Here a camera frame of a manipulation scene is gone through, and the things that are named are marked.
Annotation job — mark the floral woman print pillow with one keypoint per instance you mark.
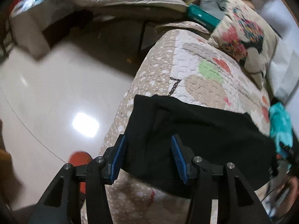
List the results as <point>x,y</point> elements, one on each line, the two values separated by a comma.
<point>247,38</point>

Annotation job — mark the teal white fleece blanket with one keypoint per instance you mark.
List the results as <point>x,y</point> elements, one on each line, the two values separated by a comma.
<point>280,128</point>

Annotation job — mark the teal tissue pack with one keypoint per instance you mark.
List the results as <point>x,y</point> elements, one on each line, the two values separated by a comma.
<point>198,15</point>

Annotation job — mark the grey fabric bag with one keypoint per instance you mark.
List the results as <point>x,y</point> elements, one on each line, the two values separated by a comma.
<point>216,8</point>

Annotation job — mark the white paper bag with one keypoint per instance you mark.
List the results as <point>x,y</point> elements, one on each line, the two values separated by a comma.
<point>282,73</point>

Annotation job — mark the heart pattern quilted bedspread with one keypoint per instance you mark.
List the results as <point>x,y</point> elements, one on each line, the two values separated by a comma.
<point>185,66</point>

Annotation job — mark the black pants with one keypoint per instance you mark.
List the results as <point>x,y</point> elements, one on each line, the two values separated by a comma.
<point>216,135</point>

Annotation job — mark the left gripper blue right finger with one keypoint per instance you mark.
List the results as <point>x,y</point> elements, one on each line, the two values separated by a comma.
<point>237,201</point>

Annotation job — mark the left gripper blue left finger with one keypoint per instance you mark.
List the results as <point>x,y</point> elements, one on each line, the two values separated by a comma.
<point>60,203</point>

